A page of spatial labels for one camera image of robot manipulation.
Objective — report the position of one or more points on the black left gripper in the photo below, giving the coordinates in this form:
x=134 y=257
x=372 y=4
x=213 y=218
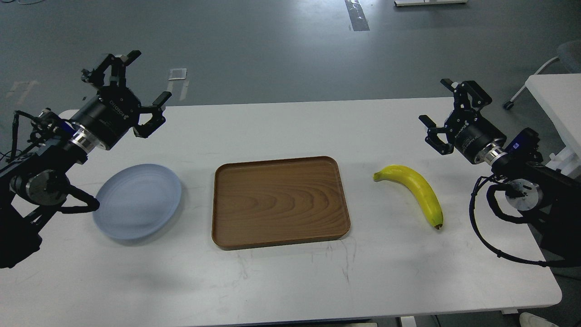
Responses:
x=115 y=109

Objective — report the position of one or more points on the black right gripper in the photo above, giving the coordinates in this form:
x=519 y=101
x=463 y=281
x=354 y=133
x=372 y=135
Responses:
x=466 y=129

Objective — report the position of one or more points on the yellow banana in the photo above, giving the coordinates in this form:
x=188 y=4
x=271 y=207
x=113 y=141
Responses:
x=419 y=187

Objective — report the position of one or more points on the light blue plate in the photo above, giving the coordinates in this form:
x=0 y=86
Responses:
x=137 y=202

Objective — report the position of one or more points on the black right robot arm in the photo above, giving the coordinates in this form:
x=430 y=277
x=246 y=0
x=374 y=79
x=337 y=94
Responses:
x=523 y=190

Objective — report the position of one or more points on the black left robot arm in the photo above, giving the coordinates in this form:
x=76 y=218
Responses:
x=34 y=184

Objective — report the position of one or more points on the white furniture base top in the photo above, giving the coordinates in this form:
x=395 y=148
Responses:
x=405 y=3

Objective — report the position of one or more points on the grey office chair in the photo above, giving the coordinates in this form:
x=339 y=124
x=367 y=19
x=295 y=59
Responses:
x=568 y=55

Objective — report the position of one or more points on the brown wooden tray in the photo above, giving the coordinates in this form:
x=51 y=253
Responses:
x=278 y=202

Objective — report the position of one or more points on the white shoe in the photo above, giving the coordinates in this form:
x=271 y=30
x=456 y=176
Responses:
x=530 y=320

